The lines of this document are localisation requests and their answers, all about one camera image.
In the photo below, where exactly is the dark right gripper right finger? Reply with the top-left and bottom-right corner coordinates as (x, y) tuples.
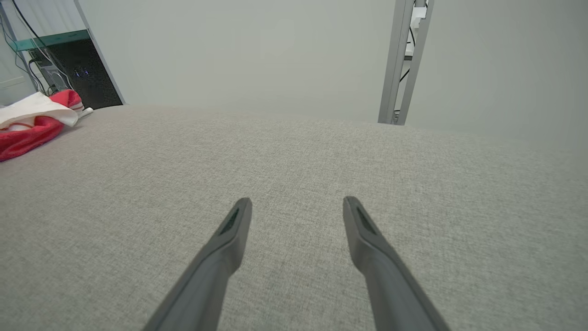
(342, 196), (452, 331)

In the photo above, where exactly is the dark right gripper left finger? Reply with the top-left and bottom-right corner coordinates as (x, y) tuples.
(141, 198), (253, 331)

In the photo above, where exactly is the red basketball jersey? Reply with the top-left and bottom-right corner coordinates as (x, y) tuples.
(0, 89), (94, 162)

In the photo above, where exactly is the black computer tower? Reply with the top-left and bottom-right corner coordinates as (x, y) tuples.
(46, 38), (124, 110)

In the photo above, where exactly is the white power strip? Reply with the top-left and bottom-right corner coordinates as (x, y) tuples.
(404, 6), (428, 58)

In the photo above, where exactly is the green glass shelf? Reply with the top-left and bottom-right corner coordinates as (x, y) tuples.
(10, 29), (91, 52)

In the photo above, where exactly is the thin black cable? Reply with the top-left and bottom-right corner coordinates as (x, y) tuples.
(394, 25), (417, 116)
(11, 0), (49, 49)

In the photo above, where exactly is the grey metal partition post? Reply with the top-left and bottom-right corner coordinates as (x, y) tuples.
(378, 0), (435, 126)

